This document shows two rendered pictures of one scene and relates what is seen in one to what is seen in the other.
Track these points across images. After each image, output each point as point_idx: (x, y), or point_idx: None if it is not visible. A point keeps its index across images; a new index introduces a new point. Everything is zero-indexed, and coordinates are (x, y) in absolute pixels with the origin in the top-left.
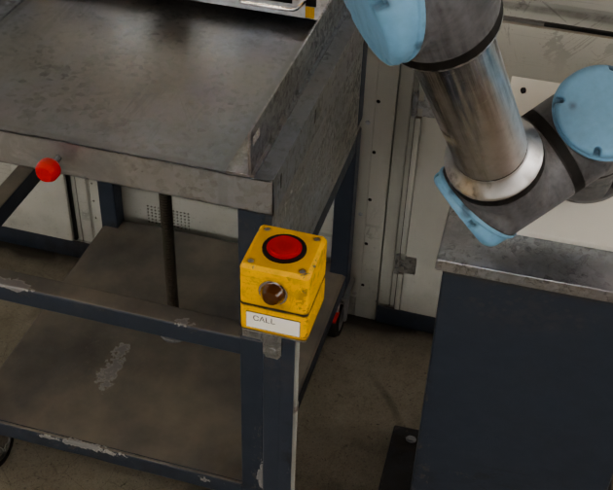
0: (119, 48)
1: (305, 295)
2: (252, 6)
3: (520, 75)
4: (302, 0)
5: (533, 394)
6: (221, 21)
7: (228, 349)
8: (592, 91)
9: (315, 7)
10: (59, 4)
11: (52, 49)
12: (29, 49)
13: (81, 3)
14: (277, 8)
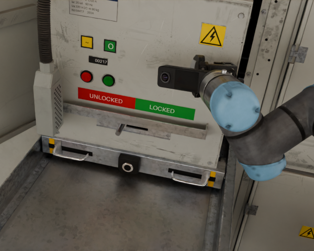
0: (104, 209)
1: None
2: (177, 178)
3: (305, 199)
4: (207, 178)
5: None
6: (158, 186)
7: None
8: None
9: (214, 181)
10: (64, 172)
11: (64, 211)
12: (51, 211)
13: (77, 171)
14: (195, 184)
